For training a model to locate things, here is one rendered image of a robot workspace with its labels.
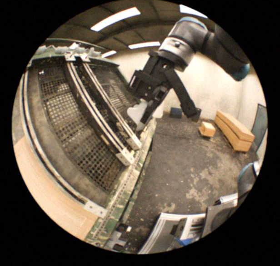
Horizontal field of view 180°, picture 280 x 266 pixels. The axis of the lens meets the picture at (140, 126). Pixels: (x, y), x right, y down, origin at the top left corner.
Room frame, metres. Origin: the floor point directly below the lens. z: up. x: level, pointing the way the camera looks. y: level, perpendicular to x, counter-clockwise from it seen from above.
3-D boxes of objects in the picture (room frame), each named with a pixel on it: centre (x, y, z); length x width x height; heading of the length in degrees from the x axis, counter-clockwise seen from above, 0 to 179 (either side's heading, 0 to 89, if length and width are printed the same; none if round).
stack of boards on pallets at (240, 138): (1.78, -4.00, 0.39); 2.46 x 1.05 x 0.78; 157
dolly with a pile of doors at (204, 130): (2.12, -2.40, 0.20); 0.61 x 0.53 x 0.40; 157
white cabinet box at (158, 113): (3.97, -0.80, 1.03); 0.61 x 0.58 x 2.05; 157
